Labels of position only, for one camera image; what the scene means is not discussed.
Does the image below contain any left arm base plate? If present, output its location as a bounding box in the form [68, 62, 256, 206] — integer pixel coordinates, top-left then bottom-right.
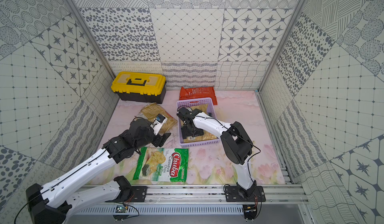
[113, 186, 148, 203]

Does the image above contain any tan chips bag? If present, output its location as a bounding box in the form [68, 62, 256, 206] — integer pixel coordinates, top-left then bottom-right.
[136, 103, 177, 135]
[183, 104, 217, 143]

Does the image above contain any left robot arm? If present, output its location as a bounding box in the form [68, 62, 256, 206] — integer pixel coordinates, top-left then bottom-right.
[26, 114, 170, 224]

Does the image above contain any lilac plastic basket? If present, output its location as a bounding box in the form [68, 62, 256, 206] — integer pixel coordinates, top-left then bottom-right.
[177, 97, 220, 148]

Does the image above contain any green Chuba cassava chips bag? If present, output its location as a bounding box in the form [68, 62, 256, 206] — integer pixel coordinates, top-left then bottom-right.
[133, 147, 189, 182]

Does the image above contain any yellow black toolbox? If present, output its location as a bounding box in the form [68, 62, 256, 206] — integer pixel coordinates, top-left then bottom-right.
[111, 71, 167, 104]

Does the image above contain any white slotted cable duct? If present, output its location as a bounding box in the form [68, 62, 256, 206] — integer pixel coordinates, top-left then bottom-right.
[77, 204, 243, 215]

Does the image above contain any red chips bag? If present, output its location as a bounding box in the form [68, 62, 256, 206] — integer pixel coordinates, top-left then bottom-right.
[179, 87, 218, 105]

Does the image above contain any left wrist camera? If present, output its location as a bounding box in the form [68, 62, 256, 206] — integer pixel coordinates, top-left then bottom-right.
[151, 114, 168, 135]

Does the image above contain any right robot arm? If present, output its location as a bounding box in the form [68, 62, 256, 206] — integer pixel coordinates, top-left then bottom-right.
[177, 107, 257, 199]

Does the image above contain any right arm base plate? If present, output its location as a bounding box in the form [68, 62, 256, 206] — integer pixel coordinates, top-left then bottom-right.
[223, 184, 266, 203]

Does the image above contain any aluminium mounting rail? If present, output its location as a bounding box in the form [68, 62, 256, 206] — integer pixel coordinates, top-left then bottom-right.
[77, 184, 310, 205]

